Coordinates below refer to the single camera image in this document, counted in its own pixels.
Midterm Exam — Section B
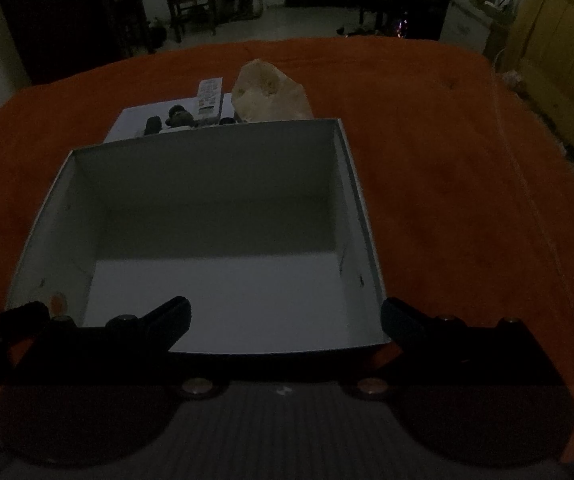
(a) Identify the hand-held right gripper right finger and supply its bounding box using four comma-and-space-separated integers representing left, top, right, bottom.
342, 296, 568, 402

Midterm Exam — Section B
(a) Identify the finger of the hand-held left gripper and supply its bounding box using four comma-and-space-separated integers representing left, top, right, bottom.
0, 301, 52, 348

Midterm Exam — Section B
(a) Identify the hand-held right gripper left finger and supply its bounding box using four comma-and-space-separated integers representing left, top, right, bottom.
4, 296, 230, 401

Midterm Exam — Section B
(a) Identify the white cardboard box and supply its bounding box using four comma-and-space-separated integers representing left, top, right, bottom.
6, 117, 392, 356

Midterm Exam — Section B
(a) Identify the white box lid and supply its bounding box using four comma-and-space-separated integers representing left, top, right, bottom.
104, 92, 240, 146

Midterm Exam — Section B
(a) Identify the cream bag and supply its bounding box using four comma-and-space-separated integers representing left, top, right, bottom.
230, 59, 314, 123

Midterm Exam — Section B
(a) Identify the orange cloth covered desktop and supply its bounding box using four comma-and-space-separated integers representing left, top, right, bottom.
0, 36, 574, 466

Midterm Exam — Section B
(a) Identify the white remote control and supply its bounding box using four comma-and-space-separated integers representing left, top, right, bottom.
193, 77, 225, 123

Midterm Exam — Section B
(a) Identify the dark wardrobe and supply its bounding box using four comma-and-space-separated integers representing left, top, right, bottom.
0, 0, 160, 86

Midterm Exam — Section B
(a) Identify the computer tower with coloured lights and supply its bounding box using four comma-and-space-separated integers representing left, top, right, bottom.
389, 0, 450, 42

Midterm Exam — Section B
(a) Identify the white side table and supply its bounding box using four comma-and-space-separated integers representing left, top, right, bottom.
439, 0, 495, 56

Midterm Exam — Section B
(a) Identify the yellow wooden panel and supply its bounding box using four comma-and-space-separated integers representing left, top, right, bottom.
504, 0, 574, 181

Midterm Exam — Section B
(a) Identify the dark wooden chair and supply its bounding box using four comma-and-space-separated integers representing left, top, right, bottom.
154, 0, 220, 43

